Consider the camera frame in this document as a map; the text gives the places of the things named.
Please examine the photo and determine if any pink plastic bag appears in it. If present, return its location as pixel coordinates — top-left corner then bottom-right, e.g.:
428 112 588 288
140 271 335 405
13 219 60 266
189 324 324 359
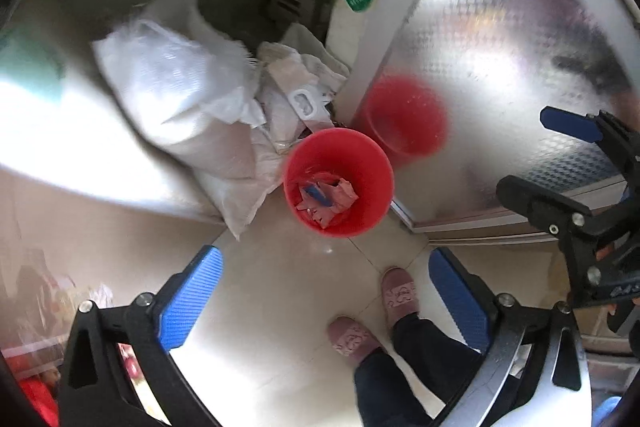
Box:
295 173 359 230

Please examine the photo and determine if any red trash bin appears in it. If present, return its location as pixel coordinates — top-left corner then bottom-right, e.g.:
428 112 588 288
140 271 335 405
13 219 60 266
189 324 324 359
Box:
282 128 394 237

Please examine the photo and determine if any pink slipper right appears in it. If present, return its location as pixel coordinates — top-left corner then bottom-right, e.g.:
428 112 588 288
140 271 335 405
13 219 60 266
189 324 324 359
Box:
381 267 420 329

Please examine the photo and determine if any pink slipper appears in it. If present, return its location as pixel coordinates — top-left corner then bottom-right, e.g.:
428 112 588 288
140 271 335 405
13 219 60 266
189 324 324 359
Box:
326 317 383 367
381 267 420 329

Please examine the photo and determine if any pink slipper left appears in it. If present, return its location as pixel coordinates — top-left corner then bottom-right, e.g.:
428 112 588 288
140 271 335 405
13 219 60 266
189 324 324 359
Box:
326 317 383 367

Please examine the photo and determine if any metal cabinet door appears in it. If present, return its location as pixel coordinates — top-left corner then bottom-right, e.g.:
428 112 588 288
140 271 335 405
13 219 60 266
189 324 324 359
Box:
335 0 639 244

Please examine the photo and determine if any white woven sack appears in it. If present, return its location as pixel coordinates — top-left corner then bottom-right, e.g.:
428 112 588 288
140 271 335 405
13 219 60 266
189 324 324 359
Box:
92 0 282 236

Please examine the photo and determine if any white plastic packaging bag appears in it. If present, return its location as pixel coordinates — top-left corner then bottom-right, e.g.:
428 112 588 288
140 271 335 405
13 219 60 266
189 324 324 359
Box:
257 23 349 153

